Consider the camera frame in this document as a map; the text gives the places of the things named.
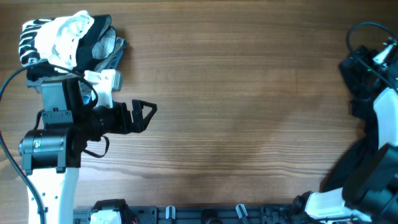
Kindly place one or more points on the black folded garment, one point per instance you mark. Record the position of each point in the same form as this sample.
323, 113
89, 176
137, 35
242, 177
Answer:
58, 45

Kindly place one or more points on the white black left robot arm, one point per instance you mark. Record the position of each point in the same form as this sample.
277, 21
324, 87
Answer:
76, 111

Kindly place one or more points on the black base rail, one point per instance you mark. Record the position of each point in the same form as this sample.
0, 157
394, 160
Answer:
117, 211

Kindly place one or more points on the grey folded garment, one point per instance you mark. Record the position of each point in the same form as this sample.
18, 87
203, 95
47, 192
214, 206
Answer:
92, 49

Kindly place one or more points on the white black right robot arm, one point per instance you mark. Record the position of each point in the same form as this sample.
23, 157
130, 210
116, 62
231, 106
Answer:
362, 186

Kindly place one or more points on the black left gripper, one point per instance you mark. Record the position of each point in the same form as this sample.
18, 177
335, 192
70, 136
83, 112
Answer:
139, 124

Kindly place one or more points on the black t-shirt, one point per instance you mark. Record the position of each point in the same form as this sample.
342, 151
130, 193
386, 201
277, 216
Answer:
360, 151

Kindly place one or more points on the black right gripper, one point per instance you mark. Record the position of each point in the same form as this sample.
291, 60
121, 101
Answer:
352, 65

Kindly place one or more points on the black white striped garment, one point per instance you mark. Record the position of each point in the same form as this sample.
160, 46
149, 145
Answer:
28, 52

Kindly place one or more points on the white lace garment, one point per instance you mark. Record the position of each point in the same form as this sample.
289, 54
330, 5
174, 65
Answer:
57, 41

